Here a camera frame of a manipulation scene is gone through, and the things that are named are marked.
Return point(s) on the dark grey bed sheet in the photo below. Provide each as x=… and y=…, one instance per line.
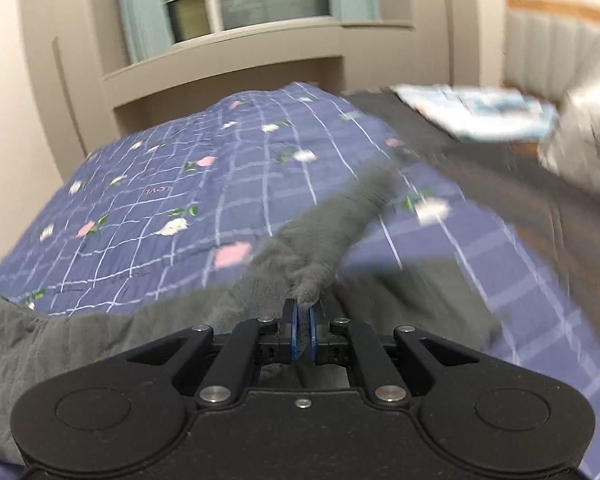
x=530, y=200

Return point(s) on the blue checked floral quilt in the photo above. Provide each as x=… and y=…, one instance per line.
x=180, y=175

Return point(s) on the grey padded wooden headboard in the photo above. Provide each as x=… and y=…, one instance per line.
x=545, y=45

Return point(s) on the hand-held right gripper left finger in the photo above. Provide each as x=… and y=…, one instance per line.
x=293, y=332

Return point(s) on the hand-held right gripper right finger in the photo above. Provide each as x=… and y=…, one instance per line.
x=313, y=334

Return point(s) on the blue white printed cloth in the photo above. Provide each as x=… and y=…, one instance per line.
x=480, y=110

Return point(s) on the white plastic shopping bag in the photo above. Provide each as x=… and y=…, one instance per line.
x=587, y=135

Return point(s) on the grey fleece pants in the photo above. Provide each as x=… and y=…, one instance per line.
x=260, y=280

